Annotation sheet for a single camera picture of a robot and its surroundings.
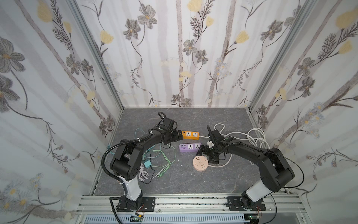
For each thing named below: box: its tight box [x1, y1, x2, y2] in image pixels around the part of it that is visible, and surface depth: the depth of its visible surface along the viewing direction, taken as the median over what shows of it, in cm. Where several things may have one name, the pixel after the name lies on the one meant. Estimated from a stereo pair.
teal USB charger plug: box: [143, 159, 152, 169], surface depth 89 cm
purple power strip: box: [179, 142, 202, 153], surface depth 95 cm
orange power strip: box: [181, 130, 200, 140], surface depth 103 cm
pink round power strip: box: [192, 154, 209, 172], surface depth 89 cm
